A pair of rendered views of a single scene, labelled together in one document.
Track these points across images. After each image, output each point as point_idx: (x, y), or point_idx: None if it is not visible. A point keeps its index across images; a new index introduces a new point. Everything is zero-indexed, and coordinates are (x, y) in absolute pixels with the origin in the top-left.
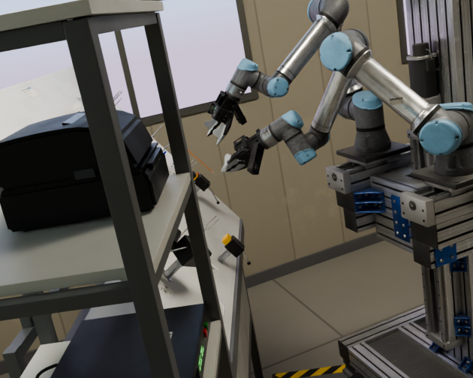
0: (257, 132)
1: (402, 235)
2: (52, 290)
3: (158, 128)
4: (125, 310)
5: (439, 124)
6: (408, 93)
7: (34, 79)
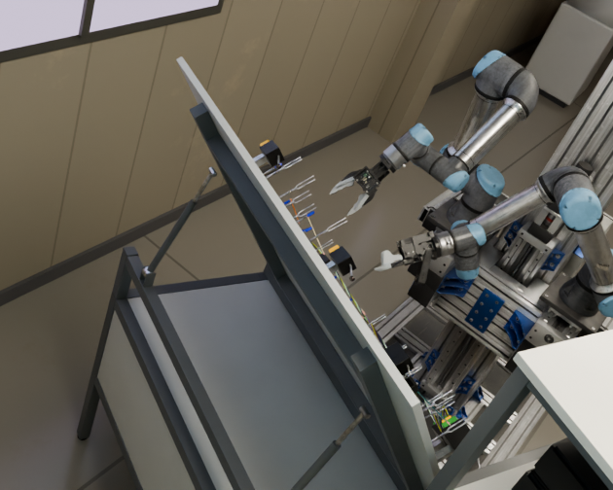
0: (431, 235)
1: (476, 325)
2: (227, 450)
3: (306, 196)
4: (241, 432)
5: None
6: None
7: (260, 170)
